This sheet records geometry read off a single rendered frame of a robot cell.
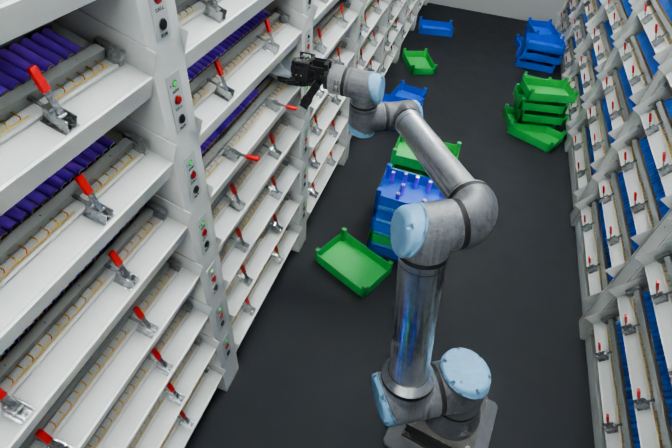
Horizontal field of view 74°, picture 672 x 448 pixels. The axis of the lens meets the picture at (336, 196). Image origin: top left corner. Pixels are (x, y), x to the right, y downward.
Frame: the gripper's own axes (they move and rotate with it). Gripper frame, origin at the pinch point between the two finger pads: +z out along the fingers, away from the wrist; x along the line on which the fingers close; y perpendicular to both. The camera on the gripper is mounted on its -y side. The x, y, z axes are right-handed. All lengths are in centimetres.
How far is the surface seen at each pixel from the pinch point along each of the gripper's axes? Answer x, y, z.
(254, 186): 27.8, -24.6, -5.8
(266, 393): 59, -95, -20
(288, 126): -5.4, -23.7, -3.3
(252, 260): 29, -61, -3
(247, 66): 23.4, 13.6, -4.5
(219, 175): 45.7, -5.8, -6.0
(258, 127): 22.5, -5.8, -5.9
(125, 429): 97, -43, -5
